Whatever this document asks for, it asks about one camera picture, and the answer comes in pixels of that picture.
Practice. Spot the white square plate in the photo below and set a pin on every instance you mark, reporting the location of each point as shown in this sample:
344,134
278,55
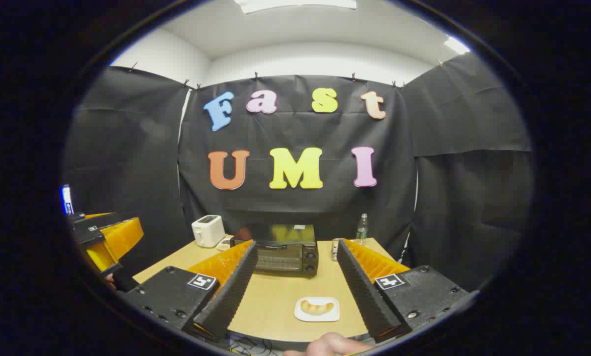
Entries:
300,316

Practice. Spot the golden croissant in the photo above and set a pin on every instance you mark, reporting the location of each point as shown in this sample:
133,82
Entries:
317,307

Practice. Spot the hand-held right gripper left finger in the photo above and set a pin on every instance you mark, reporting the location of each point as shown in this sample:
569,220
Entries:
233,296

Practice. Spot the small white dish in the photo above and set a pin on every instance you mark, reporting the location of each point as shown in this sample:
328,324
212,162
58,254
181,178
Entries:
224,244

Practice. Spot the white toaster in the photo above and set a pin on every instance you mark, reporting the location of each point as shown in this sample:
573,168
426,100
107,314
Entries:
207,230

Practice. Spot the clear plastic bottle green label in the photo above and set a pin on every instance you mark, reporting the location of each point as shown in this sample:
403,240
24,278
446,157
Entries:
361,232

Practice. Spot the small ceiling light panel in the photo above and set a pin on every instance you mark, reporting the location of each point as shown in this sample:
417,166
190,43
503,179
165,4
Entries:
456,45

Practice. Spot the wide ceiling light panel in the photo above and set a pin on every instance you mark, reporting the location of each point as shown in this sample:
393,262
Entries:
295,5

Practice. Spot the black electric oven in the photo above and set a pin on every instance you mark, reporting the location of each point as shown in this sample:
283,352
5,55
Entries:
285,249

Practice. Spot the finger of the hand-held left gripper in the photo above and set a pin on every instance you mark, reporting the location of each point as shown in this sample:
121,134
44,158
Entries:
98,257
122,235

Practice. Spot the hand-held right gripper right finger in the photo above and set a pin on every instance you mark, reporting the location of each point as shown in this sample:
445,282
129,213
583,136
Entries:
364,296

